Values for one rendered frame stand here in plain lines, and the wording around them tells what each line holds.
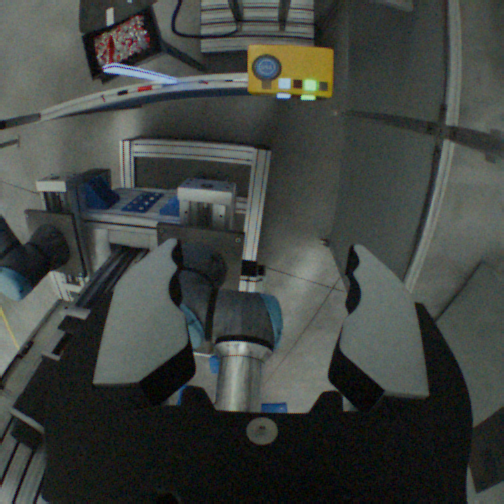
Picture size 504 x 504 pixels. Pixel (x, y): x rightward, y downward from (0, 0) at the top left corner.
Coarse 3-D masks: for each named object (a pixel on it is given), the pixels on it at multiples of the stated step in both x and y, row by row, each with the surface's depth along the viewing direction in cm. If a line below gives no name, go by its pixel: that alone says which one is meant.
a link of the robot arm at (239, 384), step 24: (216, 312) 48; (240, 312) 48; (264, 312) 49; (216, 336) 49; (240, 336) 45; (264, 336) 47; (240, 360) 44; (264, 360) 47; (216, 384) 44; (240, 384) 41; (216, 408) 39; (240, 408) 38
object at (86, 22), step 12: (84, 0) 25; (96, 0) 25; (108, 0) 25; (120, 0) 25; (144, 0) 25; (156, 0) 25; (84, 12) 27; (96, 12) 27; (120, 12) 27; (132, 12) 26; (84, 24) 29; (96, 24) 29
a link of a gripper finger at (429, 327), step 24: (432, 336) 6; (432, 360) 6; (456, 360) 5; (432, 384) 5; (456, 384) 5; (384, 408) 5; (408, 408) 5; (432, 408) 4; (456, 408) 4; (432, 432) 4; (456, 432) 4; (456, 456) 3; (456, 480) 3
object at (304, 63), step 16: (256, 48) 38; (272, 48) 38; (288, 48) 37; (304, 48) 37; (320, 48) 37; (288, 64) 39; (304, 64) 39; (320, 64) 39; (256, 80) 41; (272, 80) 41; (304, 80) 40; (320, 80) 40; (320, 96) 42
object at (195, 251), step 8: (184, 248) 62; (192, 248) 61; (200, 248) 62; (208, 248) 63; (184, 256) 60; (192, 256) 60; (200, 256) 60; (208, 256) 61; (216, 256) 63; (184, 264) 58; (192, 264) 58; (200, 264) 59; (208, 264) 60; (216, 264) 63; (224, 264) 65; (200, 272) 57; (208, 272) 59; (216, 272) 61; (224, 272) 64; (208, 280) 57; (216, 280) 61; (224, 280) 66
